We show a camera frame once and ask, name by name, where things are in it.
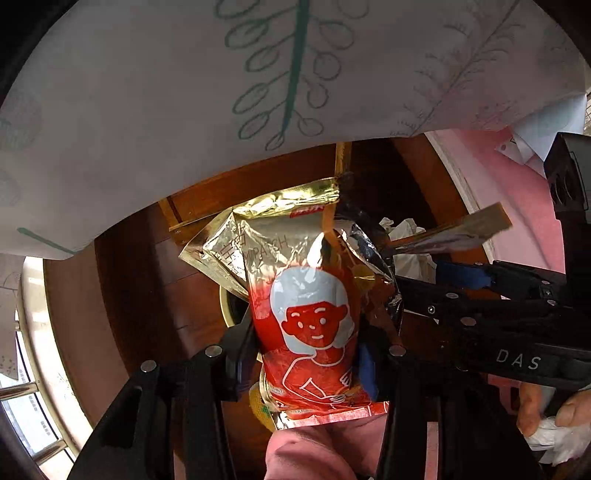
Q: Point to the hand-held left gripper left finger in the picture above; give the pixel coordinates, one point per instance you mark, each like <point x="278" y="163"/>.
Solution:
<point x="240" y="357"/>

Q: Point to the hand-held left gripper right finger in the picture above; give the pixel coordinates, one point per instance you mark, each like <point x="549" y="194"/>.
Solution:
<point x="369" y="374"/>

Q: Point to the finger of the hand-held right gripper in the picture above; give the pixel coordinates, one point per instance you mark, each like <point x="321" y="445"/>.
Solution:
<point x="438" y="302"/>
<point x="461" y="274"/>

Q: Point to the brown foil wrapper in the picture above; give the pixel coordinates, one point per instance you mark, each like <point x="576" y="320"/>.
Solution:
<point x="461" y="233"/>

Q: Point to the orange snack packet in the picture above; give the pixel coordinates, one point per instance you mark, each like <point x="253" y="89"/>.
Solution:
<point x="309" y="323"/>

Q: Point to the person's right hand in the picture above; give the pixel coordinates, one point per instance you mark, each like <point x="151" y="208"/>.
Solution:
<point x="572" y="408"/>

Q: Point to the white crumpled paper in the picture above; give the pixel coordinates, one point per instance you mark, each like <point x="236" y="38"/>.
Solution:
<point x="408" y="258"/>

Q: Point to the pink blanket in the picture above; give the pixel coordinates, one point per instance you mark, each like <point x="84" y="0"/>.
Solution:
<point x="503" y="184"/>

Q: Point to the white crumpled tissue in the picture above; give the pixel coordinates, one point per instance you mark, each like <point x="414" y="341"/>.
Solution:
<point x="558" y="443"/>

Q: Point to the white paper sheet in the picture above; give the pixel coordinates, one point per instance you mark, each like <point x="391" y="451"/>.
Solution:
<point x="545" y="134"/>

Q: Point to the metal window grille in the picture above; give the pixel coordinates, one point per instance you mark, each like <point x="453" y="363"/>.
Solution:
<point x="18" y="393"/>

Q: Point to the leaf print tablecloth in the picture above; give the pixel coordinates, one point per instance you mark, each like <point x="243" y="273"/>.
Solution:
<point x="184" y="115"/>

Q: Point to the wooden table frame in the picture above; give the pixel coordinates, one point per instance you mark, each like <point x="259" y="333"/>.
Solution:
<point x="203" y="207"/>

